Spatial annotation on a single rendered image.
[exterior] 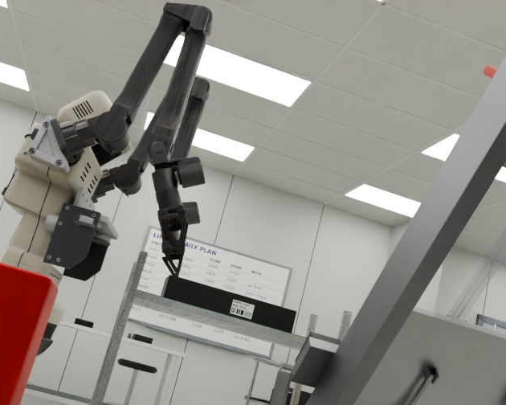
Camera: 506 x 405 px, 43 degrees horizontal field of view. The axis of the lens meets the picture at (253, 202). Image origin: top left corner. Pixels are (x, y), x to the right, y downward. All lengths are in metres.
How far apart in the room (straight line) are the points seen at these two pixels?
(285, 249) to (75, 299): 2.50
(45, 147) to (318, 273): 6.42
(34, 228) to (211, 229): 5.88
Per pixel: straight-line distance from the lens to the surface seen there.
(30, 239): 1.78
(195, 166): 1.59
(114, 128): 1.61
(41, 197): 1.78
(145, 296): 2.50
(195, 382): 7.47
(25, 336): 0.55
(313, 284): 7.82
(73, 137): 1.63
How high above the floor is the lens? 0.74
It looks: 15 degrees up
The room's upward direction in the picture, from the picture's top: 15 degrees clockwise
